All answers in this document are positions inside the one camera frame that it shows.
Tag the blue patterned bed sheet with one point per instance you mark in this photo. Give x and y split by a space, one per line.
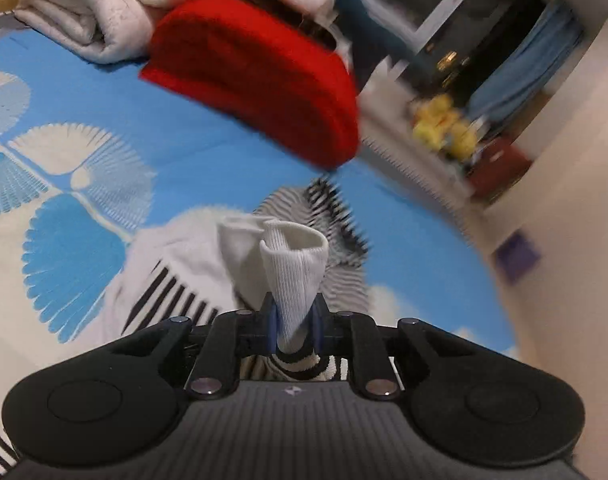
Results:
184 160

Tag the window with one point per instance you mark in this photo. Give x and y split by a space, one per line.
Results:
434 5

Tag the blue curtain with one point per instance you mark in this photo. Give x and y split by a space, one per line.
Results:
529 60

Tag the red folded cloth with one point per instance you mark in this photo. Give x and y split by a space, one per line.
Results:
264 75

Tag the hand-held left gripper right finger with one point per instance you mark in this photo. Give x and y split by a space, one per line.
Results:
317 331

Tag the purple wall sticker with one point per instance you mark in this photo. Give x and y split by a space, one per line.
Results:
518 256

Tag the red box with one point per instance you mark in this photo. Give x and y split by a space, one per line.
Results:
499 167

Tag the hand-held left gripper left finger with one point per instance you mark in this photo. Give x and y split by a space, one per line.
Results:
270 330

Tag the white shirt with striped sleeves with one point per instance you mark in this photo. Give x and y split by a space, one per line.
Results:
194 260

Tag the white folded towel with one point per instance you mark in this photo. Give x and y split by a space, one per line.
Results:
94 15

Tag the yellow plush toy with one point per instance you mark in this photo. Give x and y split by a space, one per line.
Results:
441 127

